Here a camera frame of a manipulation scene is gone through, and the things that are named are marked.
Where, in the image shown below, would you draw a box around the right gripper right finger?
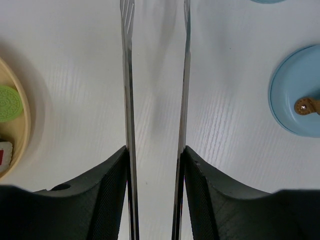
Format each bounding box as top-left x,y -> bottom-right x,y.
183,147 -> 320,240

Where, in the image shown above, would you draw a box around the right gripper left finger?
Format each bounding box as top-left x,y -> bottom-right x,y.
0,147 -> 129,240

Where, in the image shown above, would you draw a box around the black sushi roll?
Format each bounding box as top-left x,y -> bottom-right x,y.
0,139 -> 13,173

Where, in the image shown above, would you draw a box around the metal serving tongs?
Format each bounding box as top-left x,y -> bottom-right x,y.
119,0 -> 191,240

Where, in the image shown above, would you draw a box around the blue lunch box cup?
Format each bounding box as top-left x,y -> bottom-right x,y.
251,0 -> 285,4

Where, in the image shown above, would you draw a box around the beige round plate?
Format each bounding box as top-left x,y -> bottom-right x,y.
0,60 -> 31,178

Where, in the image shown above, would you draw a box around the green round cookie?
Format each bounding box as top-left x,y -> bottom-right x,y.
0,85 -> 23,123

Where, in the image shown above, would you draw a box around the blue lid with brown handle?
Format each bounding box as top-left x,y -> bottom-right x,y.
268,44 -> 320,138

